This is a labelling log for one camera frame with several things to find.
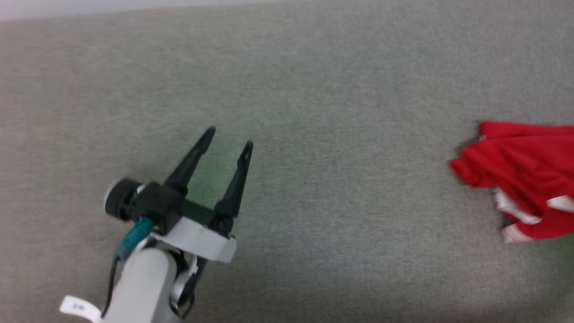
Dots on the grey fabric sofa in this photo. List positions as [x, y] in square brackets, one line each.
[314, 89]

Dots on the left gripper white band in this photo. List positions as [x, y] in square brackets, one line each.
[202, 240]

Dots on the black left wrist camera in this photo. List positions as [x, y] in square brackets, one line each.
[152, 202]

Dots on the red Bulls 23 jersey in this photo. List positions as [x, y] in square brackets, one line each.
[524, 170]

